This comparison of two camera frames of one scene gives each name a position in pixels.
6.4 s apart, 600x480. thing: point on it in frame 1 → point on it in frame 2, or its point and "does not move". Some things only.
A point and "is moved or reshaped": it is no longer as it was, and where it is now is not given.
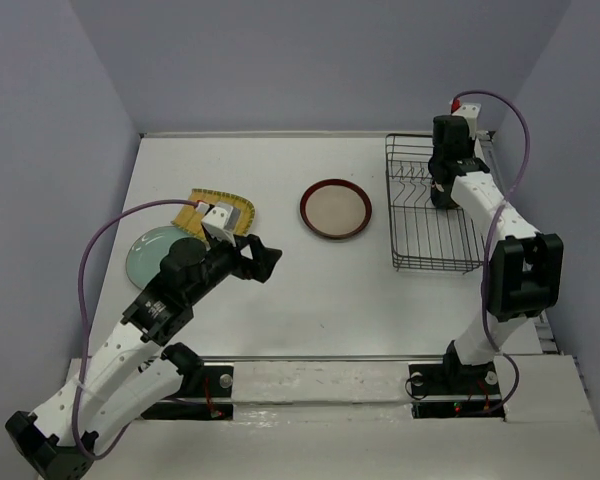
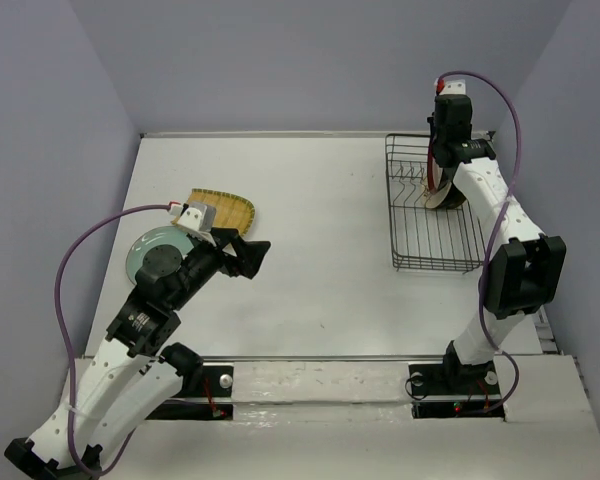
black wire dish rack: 424,236 does not move
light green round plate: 147,249 does not move
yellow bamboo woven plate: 189,218 does not move
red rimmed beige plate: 336,208 is moved or reshaped
